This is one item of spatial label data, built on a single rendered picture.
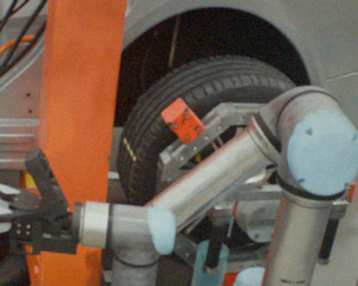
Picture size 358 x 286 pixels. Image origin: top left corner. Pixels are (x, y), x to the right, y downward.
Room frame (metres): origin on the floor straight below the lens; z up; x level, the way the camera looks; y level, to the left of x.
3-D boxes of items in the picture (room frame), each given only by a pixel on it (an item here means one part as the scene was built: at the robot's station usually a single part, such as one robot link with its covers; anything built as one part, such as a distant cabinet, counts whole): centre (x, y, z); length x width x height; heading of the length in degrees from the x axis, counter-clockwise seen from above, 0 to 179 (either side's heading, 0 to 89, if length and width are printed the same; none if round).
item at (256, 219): (1.84, -0.24, 0.85); 0.21 x 0.14 x 0.14; 19
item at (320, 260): (1.74, -0.45, 0.83); 0.04 x 0.04 x 0.16
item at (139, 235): (1.03, 0.04, 1.21); 0.11 x 0.08 x 0.09; 96
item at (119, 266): (1.05, 0.05, 1.12); 0.11 x 0.08 x 0.11; 6
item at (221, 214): (1.66, -0.12, 0.93); 0.09 x 0.05 x 0.05; 19
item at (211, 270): (1.63, -0.13, 0.83); 0.04 x 0.04 x 0.16
